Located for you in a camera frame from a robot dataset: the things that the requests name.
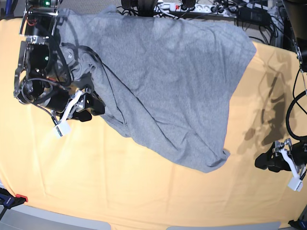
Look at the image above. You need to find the grey t-shirt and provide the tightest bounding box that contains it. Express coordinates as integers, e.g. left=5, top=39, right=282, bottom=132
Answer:
left=57, top=6, right=256, bottom=173

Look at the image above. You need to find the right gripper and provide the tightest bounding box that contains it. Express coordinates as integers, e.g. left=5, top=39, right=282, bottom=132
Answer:
left=44, top=87, right=105, bottom=122

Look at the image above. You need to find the tangle of black cables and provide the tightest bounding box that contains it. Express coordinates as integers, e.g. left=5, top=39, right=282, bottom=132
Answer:
left=234, top=4, right=288, bottom=46

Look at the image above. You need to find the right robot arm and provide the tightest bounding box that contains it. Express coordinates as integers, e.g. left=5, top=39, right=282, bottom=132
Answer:
left=13, top=0, right=105, bottom=125

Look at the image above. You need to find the blue clamp right corner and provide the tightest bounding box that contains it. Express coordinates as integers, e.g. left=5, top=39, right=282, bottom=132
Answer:
left=288, top=219, right=307, bottom=230

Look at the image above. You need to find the black power adapter brick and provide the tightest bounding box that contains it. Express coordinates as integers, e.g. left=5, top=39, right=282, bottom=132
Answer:
left=237, top=7, right=271, bottom=26

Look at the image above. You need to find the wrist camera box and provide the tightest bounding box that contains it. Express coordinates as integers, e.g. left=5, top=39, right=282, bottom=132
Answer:
left=53, top=121, right=71, bottom=138
left=288, top=177, right=303, bottom=192

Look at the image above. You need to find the white power strip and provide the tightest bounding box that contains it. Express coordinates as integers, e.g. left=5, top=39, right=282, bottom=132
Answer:
left=154, top=1, right=238, bottom=18

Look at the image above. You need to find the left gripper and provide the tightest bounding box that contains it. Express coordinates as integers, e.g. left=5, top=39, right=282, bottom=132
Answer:
left=255, top=138, right=307, bottom=180

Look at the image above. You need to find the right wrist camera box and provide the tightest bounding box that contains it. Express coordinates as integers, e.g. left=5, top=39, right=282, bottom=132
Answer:
left=53, top=121, right=71, bottom=138

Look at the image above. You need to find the yellow table cloth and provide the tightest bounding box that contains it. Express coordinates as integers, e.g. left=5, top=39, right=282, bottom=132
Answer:
left=0, top=19, right=307, bottom=230

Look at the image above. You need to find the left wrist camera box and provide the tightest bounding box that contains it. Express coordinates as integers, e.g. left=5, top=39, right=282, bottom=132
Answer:
left=288, top=177, right=303, bottom=192

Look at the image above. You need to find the blue clamp with red tip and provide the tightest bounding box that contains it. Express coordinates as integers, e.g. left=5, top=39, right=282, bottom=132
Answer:
left=0, top=188, right=28, bottom=218

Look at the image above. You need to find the black robot base post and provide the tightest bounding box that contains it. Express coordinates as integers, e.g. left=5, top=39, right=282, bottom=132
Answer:
left=135, top=0, right=157, bottom=17

